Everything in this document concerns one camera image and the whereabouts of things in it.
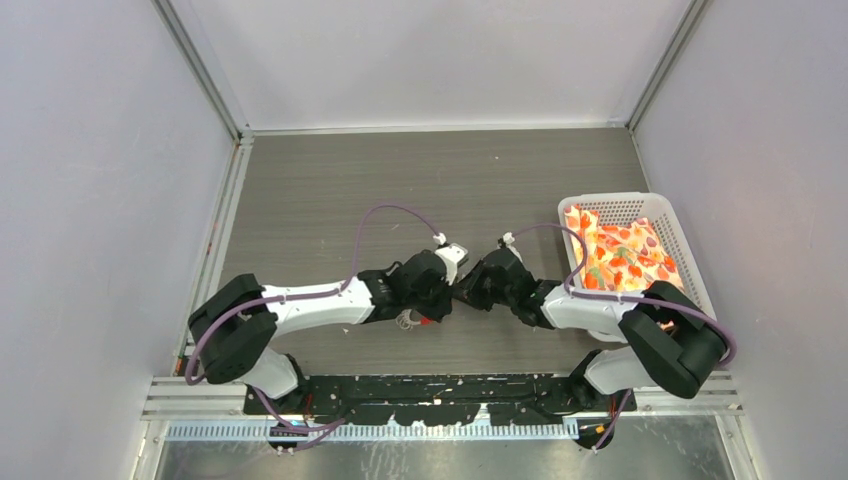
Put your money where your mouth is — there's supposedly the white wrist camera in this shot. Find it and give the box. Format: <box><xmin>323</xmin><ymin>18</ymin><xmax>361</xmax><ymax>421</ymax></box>
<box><xmin>435</xmin><ymin>243</ymin><xmax>468</xmax><ymax>285</ymax></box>
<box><xmin>498</xmin><ymin>232</ymin><xmax>523</xmax><ymax>262</ymax></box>

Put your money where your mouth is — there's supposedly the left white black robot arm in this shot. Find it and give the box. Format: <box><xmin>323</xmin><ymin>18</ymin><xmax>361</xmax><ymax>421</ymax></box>
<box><xmin>185</xmin><ymin>244</ymin><xmax>467</xmax><ymax>414</ymax></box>

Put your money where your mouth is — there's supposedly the orange floral cloth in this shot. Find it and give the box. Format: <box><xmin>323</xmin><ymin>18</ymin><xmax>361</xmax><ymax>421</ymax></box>
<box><xmin>563</xmin><ymin>205</ymin><xmax>685</xmax><ymax>292</ymax></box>

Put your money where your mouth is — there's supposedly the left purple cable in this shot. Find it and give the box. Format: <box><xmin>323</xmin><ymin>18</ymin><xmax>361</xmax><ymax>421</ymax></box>
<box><xmin>184</xmin><ymin>203</ymin><xmax>446</xmax><ymax>453</ymax></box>

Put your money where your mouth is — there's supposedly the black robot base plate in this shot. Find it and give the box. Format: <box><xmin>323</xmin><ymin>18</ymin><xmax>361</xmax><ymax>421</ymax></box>
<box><xmin>271</xmin><ymin>373</ymin><xmax>636</xmax><ymax>426</ymax></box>

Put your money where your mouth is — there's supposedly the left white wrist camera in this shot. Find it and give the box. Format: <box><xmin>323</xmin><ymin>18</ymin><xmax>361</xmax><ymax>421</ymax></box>
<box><xmin>435</xmin><ymin>243</ymin><xmax>468</xmax><ymax>285</ymax></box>

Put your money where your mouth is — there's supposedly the purple cable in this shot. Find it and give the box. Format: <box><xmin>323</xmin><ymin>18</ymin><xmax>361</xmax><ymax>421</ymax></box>
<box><xmin>503</xmin><ymin>223</ymin><xmax>738</xmax><ymax>453</ymax></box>
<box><xmin>184</xmin><ymin>203</ymin><xmax>446</xmax><ymax>453</ymax></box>

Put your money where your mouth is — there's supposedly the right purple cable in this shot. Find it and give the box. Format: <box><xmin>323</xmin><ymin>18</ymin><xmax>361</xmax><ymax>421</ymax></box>
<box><xmin>503</xmin><ymin>223</ymin><xmax>738</xmax><ymax>453</ymax></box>

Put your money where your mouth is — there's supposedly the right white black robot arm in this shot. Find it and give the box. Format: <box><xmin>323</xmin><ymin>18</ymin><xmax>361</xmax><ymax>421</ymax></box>
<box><xmin>454</xmin><ymin>248</ymin><xmax>734</xmax><ymax>411</ymax></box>

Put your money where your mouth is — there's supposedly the white plastic basket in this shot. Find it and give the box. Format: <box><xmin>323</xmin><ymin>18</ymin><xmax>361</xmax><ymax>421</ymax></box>
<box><xmin>557</xmin><ymin>192</ymin><xmax>716</xmax><ymax>317</ymax></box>

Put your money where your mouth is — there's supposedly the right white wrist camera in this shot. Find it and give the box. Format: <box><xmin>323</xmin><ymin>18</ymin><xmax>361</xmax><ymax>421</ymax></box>
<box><xmin>498</xmin><ymin>232</ymin><xmax>523</xmax><ymax>262</ymax></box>

